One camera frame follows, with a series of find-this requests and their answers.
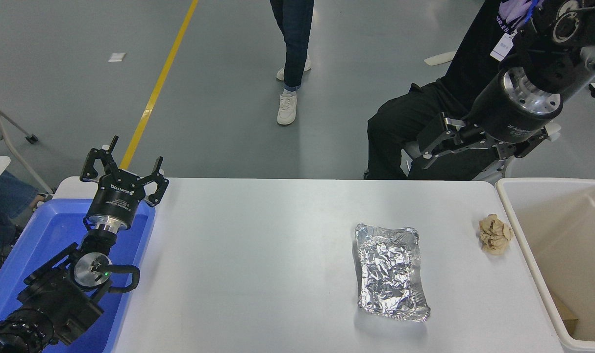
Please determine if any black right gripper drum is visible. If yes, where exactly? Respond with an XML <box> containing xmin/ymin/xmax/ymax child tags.
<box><xmin>467</xmin><ymin>73</ymin><xmax>558</xmax><ymax>144</ymax></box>

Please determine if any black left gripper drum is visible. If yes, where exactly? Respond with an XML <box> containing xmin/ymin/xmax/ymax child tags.
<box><xmin>85</xmin><ymin>169</ymin><xmax>149</xmax><ymax>229</ymax></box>

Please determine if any silver foil tray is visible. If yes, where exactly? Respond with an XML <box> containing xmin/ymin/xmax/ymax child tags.
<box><xmin>354</xmin><ymin>223</ymin><xmax>431</xmax><ymax>323</ymax></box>

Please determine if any seated person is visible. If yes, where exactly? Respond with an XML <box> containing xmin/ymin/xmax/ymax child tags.
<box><xmin>364</xmin><ymin>0</ymin><xmax>541</xmax><ymax>181</ymax></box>

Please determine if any white name badge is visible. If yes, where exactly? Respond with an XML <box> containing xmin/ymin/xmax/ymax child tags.
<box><xmin>490</xmin><ymin>33</ymin><xmax>516</xmax><ymax>62</ymax></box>

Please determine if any blue plastic tray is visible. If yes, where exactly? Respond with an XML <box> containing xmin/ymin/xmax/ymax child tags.
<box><xmin>0</xmin><ymin>198</ymin><xmax>157</xmax><ymax>353</ymax></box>

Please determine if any grey white office chair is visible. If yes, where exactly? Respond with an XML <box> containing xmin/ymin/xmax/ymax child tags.
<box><xmin>400</xmin><ymin>50</ymin><xmax>563</xmax><ymax>185</ymax></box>

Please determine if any crumpled tan paper ball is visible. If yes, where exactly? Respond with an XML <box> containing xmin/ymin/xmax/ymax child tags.
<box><xmin>478</xmin><ymin>213</ymin><xmax>515</xmax><ymax>255</ymax></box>

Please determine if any person in blue trousers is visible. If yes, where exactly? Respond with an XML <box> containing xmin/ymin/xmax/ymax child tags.
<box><xmin>0</xmin><ymin>169</ymin><xmax>50</xmax><ymax>255</ymax></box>

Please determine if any large pale plastic bin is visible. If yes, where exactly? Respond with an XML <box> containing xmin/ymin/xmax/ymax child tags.
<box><xmin>495</xmin><ymin>177</ymin><xmax>595</xmax><ymax>353</ymax></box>

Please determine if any standing person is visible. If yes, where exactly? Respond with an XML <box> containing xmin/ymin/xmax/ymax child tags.
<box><xmin>270</xmin><ymin>0</ymin><xmax>314</xmax><ymax>126</ymax></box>

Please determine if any grey metal chair frame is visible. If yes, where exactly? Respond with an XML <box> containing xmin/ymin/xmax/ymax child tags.
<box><xmin>0</xmin><ymin>96</ymin><xmax>55</xmax><ymax>194</ymax></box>

